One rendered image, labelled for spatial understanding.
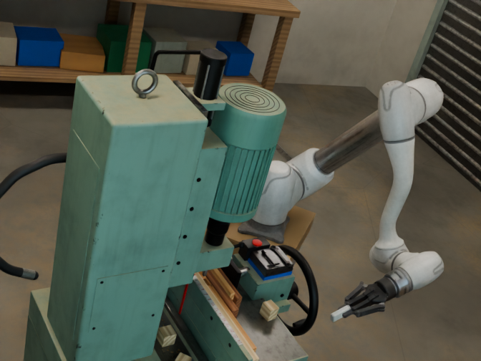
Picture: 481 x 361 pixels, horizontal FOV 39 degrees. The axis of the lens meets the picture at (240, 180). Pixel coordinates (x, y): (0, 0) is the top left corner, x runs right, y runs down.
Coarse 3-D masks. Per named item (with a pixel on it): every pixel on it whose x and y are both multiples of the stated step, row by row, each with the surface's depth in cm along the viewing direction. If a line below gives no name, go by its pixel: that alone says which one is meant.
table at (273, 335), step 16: (176, 288) 196; (240, 288) 198; (192, 304) 189; (240, 304) 192; (256, 304) 193; (288, 304) 202; (192, 320) 190; (240, 320) 186; (256, 320) 188; (272, 320) 189; (208, 336) 183; (256, 336) 183; (272, 336) 184; (288, 336) 186; (224, 352) 177; (256, 352) 178; (272, 352) 179; (288, 352) 180; (304, 352) 182
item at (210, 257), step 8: (224, 240) 187; (208, 248) 182; (216, 248) 183; (224, 248) 184; (232, 248) 185; (200, 256) 180; (208, 256) 182; (216, 256) 184; (224, 256) 185; (200, 264) 182; (208, 264) 184; (216, 264) 186; (224, 264) 187
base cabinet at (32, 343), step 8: (32, 328) 193; (32, 336) 194; (32, 344) 195; (40, 344) 188; (24, 352) 203; (32, 352) 196; (40, 352) 189; (24, 360) 204; (32, 360) 196; (40, 360) 189; (48, 360) 184
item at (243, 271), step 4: (232, 260) 192; (232, 264) 191; (220, 268) 195; (224, 268) 194; (228, 268) 192; (232, 268) 190; (236, 268) 190; (240, 268) 196; (244, 268) 196; (248, 268) 196; (224, 272) 194; (228, 272) 192; (232, 272) 190; (236, 272) 188; (240, 272) 189; (244, 272) 195; (228, 276) 192; (232, 276) 191; (236, 276) 189; (232, 280) 191; (236, 280) 190; (236, 284) 191; (236, 288) 192
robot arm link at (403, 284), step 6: (396, 270) 229; (402, 270) 228; (384, 276) 231; (390, 276) 227; (396, 276) 227; (402, 276) 226; (408, 276) 227; (396, 282) 225; (402, 282) 226; (408, 282) 226; (396, 288) 226; (402, 288) 226; (408, 288) 227; (402, 294) 228
